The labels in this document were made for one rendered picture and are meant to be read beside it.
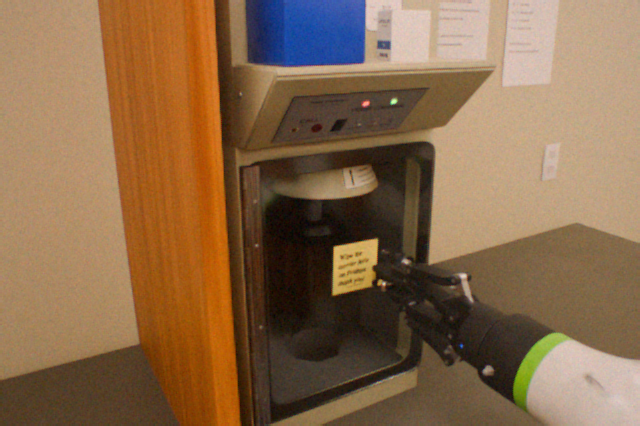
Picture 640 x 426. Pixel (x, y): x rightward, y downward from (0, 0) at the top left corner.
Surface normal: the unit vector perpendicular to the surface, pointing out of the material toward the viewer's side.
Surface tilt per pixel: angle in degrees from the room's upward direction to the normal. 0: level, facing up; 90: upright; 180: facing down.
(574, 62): 90
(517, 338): 34
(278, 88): 135
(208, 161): 90
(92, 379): 0
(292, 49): 90
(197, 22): 90
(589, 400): 51
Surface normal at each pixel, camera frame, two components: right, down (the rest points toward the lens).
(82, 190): 0.51, 0.27
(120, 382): 0.00, -0.95
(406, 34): 0.24, 0.31
